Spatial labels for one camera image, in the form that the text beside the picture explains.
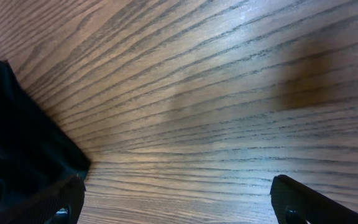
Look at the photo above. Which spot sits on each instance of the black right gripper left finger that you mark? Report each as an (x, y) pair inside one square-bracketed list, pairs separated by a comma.
[(59, 203)]

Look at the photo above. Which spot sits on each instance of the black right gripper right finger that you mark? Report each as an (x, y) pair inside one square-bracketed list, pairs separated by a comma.
[(294, 202)]

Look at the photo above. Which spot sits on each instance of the black t-shirt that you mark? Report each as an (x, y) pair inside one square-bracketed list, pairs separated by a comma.
[(34, 152)]

